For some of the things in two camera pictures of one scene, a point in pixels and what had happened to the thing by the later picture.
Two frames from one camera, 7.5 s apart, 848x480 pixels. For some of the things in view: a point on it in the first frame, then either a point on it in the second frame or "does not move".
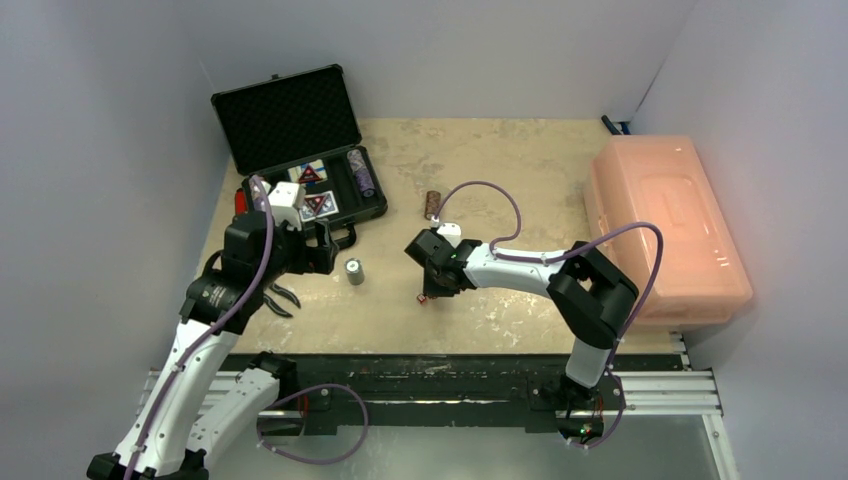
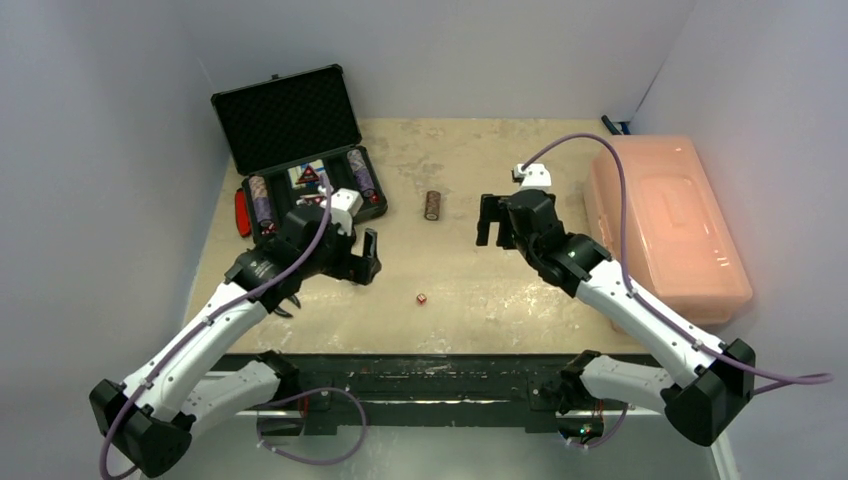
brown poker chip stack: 433,203 does not move
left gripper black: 316,259 to 359,269
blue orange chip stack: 355,159 does not move
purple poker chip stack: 365,183 does not move
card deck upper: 308,173 does not move
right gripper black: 433,277 to 506,221
